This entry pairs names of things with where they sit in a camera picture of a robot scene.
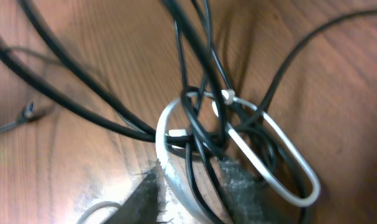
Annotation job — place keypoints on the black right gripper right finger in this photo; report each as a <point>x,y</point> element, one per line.
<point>245,200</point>

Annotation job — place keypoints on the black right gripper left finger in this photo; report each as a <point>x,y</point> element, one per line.
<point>142,206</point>

